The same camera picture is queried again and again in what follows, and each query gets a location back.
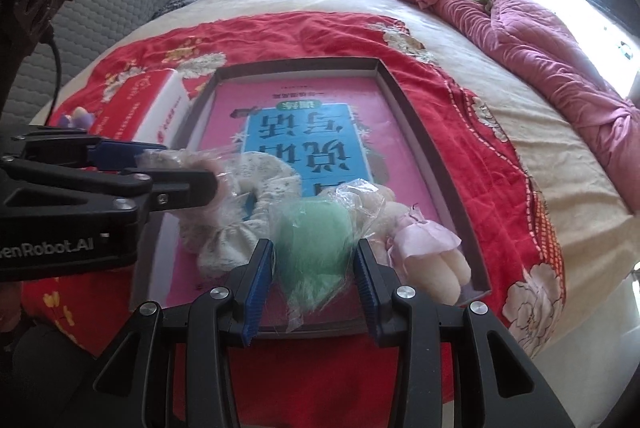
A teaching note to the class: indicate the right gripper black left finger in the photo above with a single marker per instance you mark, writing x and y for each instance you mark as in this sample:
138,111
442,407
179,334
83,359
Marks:
169,367

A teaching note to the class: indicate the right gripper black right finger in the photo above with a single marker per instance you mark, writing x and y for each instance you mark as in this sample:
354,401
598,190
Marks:
495,382

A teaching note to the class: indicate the pink book blue title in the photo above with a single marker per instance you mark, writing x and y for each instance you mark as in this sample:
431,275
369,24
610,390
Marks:
331,130

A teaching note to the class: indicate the grey cardboard box tray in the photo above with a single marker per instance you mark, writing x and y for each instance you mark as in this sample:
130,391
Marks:
167,274

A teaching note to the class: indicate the red floral blanket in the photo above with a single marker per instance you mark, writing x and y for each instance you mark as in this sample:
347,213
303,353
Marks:
348,382

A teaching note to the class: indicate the plush bear purple dress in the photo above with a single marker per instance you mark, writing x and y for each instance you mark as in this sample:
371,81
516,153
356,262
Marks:
80,118

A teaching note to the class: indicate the cream bed sheet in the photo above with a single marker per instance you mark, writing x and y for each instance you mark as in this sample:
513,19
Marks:
598,236

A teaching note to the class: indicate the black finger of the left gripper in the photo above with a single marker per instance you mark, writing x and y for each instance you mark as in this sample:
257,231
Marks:
32,190
71,147

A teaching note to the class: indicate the green fluffy ball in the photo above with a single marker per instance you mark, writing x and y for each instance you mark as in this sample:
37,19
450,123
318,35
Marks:
313,238

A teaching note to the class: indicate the white floral scrunchie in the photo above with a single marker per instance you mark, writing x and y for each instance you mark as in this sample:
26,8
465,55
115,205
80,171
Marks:
223,233

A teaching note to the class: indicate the red box lid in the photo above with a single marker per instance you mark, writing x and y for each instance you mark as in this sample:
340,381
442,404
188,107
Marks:
149,107

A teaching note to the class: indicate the pink quilted comforter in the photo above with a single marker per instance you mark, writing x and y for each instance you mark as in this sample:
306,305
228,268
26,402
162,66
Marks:
535,45

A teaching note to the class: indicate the grey quilted sofa cover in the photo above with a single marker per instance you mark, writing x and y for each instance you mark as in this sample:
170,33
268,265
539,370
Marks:
83,30

